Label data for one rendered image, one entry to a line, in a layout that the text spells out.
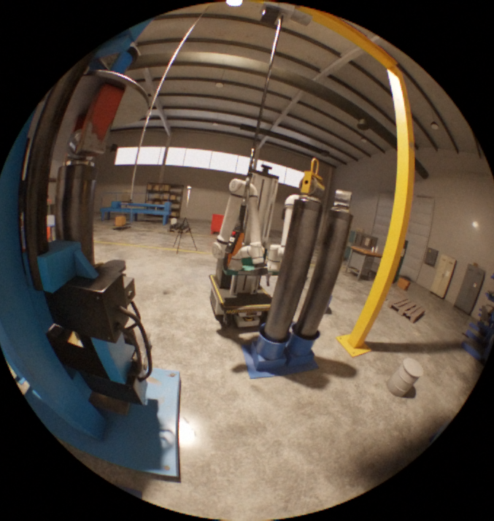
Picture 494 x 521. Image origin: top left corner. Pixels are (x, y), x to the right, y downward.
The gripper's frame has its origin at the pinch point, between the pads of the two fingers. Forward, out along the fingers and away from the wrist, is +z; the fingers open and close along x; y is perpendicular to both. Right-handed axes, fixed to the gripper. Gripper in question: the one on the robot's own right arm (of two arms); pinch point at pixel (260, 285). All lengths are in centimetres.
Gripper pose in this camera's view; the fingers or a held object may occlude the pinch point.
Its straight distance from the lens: 138.4
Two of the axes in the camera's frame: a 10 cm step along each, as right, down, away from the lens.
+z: 1.3, 9.9, -0.2
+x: -8.7, 1.1, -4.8
